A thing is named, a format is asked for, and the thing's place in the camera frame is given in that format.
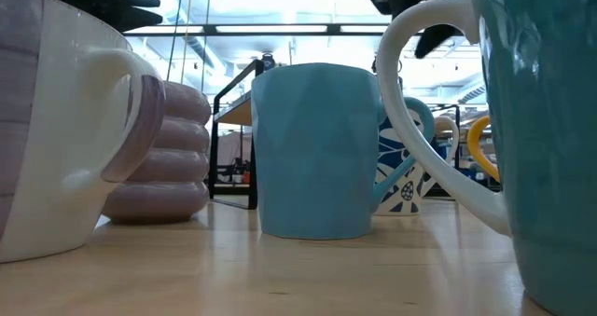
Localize yellow mug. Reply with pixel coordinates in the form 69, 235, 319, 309
466, 115, 502, 184

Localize lilac and white mug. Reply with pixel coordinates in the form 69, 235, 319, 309
0, 0, 167, 265

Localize lilac ribbed ring mug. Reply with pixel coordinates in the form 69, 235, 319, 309
101, 79, 213, 226

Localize teal mug with white handle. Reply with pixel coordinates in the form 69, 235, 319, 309
375, 0, 597, 316

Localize blue and white floral mug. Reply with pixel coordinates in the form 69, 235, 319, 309
372, 105, 461, 217

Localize light blue faceted mug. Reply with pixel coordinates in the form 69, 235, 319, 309
250, 62, 437, 240

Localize black-framed wooden shelf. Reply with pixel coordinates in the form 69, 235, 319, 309
207, 58, 463, 211

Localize white hanging cloth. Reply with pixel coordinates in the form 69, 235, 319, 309
215, 131, 254, 167

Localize thin dark hanging cable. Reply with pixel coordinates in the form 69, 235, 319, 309
200, 0, 211, 92

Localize black overhead frame beam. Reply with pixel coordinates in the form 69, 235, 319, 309
122, 22, 464, 38

